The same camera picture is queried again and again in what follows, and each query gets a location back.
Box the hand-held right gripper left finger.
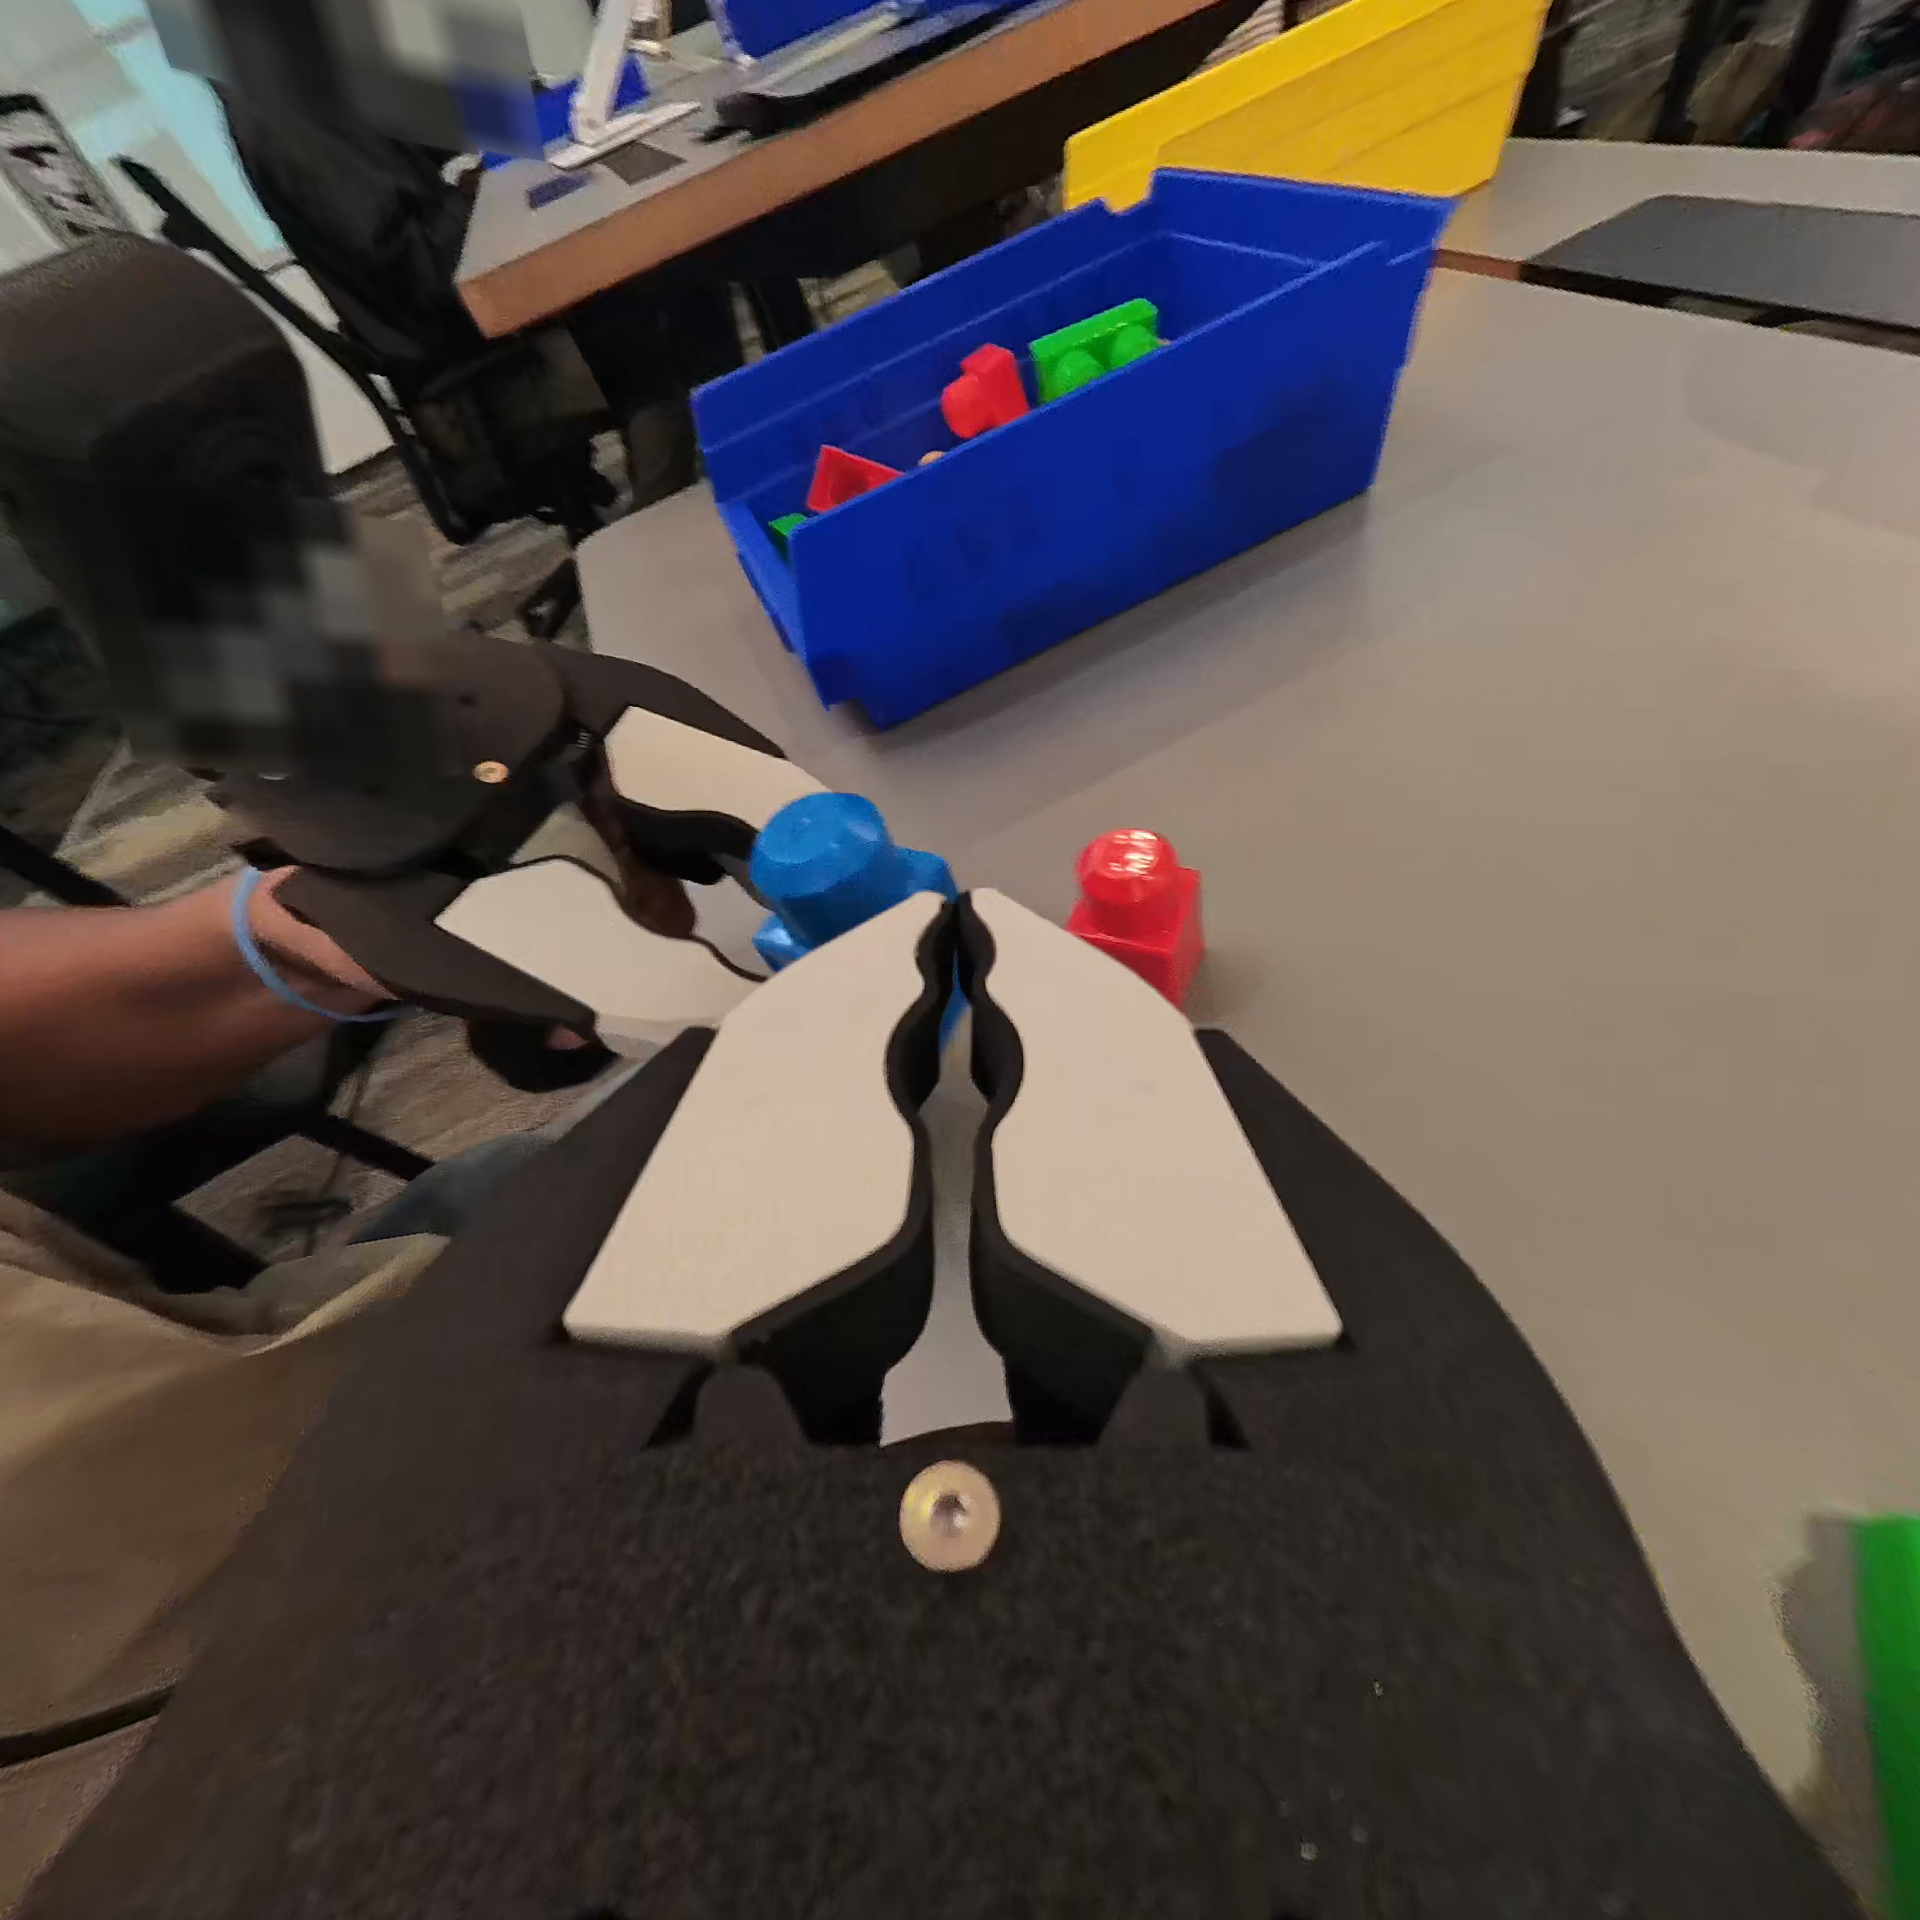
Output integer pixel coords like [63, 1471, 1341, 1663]
[557, 893, 961, 1451]

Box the blue wristband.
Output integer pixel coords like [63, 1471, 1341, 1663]
[227, 862, 404, 1029]

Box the red single-stud block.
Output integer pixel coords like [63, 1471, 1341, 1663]
[940, 345, 1034, 442]
[1063, 829, 1207, 1011]

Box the person's beige trouser leg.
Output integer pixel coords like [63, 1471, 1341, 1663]
[0, 1193, 460, 1742]

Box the person's left hand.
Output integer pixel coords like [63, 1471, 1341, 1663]
[257, 896, 404, 1023]

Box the dark grey flat panel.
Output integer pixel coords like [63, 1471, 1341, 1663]
[1521, 194, 1920, 337]

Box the blue plastic bin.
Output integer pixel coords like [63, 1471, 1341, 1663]
[689, 168, 1457, 734]

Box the dark padded chair back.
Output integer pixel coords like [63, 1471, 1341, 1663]
[0, 233, 353, 708]

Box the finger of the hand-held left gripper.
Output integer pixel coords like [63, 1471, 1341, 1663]
[431, 855, 774, 1056]
[587, 702, 839, 891]

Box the white stand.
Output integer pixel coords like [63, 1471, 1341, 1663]
[544, 0, 704, 171]

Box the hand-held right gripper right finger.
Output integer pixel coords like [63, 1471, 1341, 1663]
[954, 885, 1347, 1451]

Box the person's left forearm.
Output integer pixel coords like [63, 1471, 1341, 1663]
[0, 893, 324, 1155]

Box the blue single-stud block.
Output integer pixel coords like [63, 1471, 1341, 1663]
[746, 793, 972, 1056]

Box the yellow plastic bin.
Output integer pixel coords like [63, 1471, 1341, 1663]
[1062, 0, 1553, 217]

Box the green two-stud block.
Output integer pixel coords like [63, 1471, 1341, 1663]
[1848, 1512, 1920, 1911]
[1025, 297, 1171, 405]

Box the wooden-edged desk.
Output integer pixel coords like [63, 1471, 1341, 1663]
[453, 0, 1254, 343]

